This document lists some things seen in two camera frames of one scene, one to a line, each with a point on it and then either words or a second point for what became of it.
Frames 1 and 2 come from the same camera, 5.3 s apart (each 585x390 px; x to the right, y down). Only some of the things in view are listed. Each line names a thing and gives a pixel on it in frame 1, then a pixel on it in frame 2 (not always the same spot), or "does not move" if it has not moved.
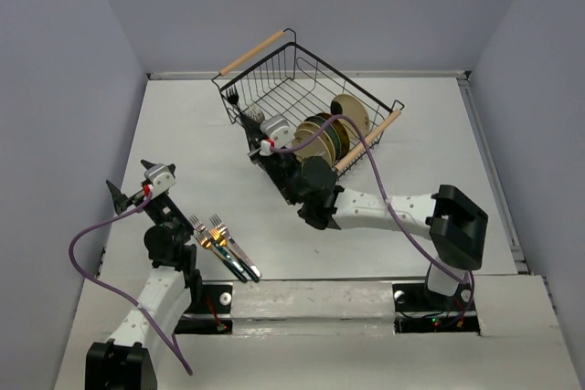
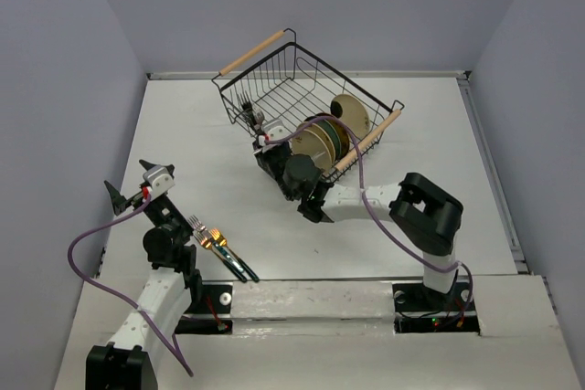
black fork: (232, 97) → (247, 107)
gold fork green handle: (221, 241) does not move
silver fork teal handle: (197, 223) does not move
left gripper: (121, 200) does not move
